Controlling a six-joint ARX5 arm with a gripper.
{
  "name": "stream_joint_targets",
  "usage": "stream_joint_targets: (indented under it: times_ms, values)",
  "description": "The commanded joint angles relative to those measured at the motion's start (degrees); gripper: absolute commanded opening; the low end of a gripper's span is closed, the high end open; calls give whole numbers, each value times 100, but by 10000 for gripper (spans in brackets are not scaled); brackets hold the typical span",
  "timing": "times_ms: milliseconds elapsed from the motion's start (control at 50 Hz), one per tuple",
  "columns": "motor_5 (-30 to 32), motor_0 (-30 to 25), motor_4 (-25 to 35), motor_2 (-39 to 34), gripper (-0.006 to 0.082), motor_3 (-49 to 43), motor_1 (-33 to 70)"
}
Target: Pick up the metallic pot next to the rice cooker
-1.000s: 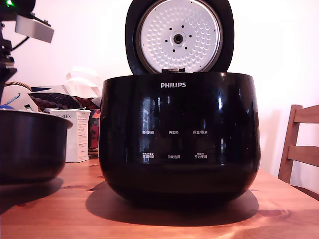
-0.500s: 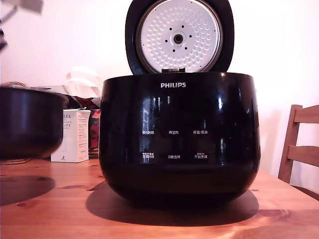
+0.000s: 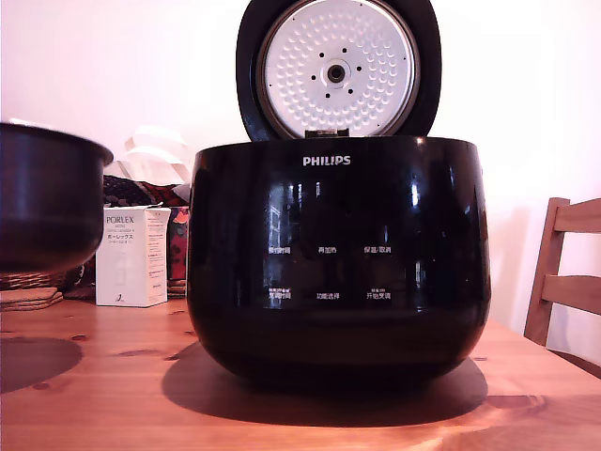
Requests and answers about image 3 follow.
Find dark metallic pot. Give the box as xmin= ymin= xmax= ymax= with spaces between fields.
xmin=0 ymin=119 xmax=116 ymax=274

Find black Philips rice cooker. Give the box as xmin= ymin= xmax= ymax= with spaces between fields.
xmin=186 ymin=135 xmax=492 ymax=394

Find black rice cooker lid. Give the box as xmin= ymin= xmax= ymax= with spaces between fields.
xmin=236 ymin=0 xmax=443 ymax=142

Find red floral patterned tin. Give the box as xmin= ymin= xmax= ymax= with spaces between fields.
xmin=166 ymin=205 xmax=192 ymax=284

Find flat wicker tray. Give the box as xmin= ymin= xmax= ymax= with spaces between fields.
xmin=165 ymin=279 xmax=190 ymax=301

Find white paper bag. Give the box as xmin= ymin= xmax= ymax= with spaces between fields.
xmin=114 ymin=125 xmax=194 ymax=190

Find white Porlex carton box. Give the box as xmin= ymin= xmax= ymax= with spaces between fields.
xmin=95 ymin=205 xmax=173 ymax=309

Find wooden chair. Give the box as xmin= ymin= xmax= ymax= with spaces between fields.
xmin=522 ymin=196 xmax=601 ymax=373

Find pale wooden trivet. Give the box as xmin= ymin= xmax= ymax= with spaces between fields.
xmin=0 ymin=288 xmax=65 ymax=312

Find wicker basket with handle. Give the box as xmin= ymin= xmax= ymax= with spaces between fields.
xmin=0 ymin=268 xmax=72 ymax=292

